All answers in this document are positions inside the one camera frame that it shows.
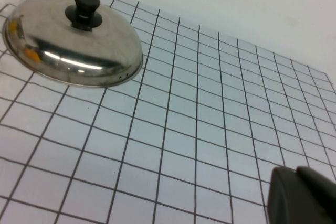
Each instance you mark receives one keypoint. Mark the white black-grid tablecloth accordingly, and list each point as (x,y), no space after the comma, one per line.
(183,129)

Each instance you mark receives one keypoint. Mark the stainless steel pot lid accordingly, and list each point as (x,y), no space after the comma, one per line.
(78,48)

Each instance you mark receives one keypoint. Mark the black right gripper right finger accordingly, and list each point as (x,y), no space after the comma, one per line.
(321,192)

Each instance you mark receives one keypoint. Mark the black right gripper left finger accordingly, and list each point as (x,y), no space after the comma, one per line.
(286,200)

